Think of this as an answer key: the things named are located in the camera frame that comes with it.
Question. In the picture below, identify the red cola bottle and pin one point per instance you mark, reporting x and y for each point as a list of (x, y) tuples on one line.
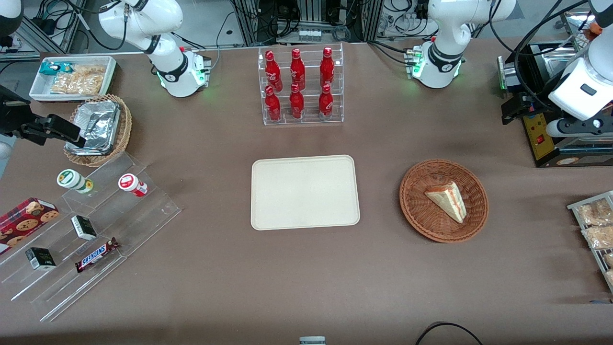
[(297, 103), (327, 67), (273, 72), (325, 103), (273, 105), (297, 69)]

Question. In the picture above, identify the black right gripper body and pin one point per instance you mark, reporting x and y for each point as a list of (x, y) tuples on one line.
[(10, 119)]

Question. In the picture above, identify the green lid white bottle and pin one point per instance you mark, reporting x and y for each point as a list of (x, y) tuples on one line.
[(72, 179)]

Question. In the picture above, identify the triangular sandwich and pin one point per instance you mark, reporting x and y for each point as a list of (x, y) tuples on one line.
[(448, 199)]

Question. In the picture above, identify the teal snack packet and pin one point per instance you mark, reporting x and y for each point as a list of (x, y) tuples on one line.
[(50, 68)]

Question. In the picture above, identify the small black box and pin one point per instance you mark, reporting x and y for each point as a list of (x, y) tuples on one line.
[(84, 227), (40, 258)]

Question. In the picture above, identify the red lid white bottle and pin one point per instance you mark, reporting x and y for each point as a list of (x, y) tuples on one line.
[(131, 184)]

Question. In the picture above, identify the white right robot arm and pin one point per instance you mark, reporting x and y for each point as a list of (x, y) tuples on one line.
[(172, 72)]

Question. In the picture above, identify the brown wicker basket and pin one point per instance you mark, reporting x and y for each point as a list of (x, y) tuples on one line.
[(421, 211)]

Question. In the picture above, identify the red cookie box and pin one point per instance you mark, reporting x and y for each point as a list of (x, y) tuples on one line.
[(24, 220)]

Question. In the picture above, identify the white power strip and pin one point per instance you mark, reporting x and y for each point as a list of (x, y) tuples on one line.
[(310, 35)]

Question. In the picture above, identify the Snickers chocolate bar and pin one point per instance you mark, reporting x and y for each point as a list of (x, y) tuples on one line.
[(96, 255)]

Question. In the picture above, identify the aluminium foil container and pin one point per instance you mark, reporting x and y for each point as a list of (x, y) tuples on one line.
[(98, 124)]

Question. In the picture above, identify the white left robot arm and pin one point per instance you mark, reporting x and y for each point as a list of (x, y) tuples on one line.
[(443, 48)]

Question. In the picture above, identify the clear acrylic stepped shelf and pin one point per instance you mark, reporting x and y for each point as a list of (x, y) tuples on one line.
[(143, 215)]

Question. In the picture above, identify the clear bag of snacks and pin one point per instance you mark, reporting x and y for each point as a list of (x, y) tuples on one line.
[(598, 237), (596, 213)]

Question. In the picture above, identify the beige plastic tray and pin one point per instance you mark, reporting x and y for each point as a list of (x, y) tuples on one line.
[(304, 191)]

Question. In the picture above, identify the small tan wicker basket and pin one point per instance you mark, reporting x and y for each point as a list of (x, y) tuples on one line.
[(125, 124)]

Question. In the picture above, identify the clear acrylic bottle rack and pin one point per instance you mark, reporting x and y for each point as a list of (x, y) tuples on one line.
[(311, 108)]

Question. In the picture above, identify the white rectangular bin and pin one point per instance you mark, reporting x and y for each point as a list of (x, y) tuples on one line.
[(38, 88)]

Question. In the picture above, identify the black hot food display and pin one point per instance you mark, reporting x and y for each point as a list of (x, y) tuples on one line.
[(539, 129)]

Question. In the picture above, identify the small grey device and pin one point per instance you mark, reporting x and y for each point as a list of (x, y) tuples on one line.
[(312, 340)]

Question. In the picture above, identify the clear bag of chips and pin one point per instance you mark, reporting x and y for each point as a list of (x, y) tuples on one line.
[(79, 81)]

